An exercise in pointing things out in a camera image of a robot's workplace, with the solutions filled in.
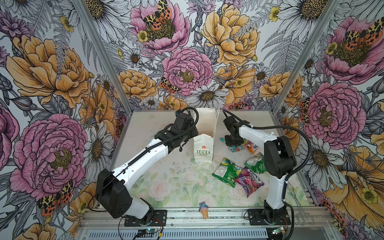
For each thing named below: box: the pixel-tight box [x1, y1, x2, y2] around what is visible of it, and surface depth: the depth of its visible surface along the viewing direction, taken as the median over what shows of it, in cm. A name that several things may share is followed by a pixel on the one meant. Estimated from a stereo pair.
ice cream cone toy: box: [199, 201, 209, 219], surface depth 76 cm
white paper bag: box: [193, 107, 220, 163], surface depth 86 cm
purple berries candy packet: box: [235, 166, 265, 198], surface depth 83 cm
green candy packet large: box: [212, 157, 243, 188], surface depth 89 cm
